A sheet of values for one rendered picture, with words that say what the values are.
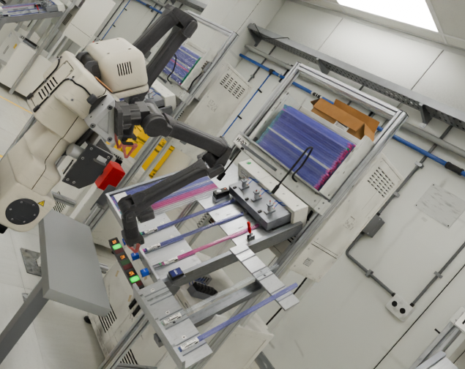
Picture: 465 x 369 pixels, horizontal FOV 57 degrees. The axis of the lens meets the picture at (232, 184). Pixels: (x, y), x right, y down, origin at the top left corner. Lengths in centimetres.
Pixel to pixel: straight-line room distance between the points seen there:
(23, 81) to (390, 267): 485
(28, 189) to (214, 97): 192
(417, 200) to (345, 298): 91
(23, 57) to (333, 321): 473
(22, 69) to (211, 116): 342
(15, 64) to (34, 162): 464
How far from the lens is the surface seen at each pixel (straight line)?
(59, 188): 342
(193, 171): 167
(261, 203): 202
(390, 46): 432
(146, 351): 220
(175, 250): 189
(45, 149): 154
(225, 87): 323
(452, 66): 398
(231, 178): 229
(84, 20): 614
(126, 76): 148
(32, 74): 618
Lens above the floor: 137
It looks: 6 degrees down
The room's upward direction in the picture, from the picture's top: 38 degrees clockwise
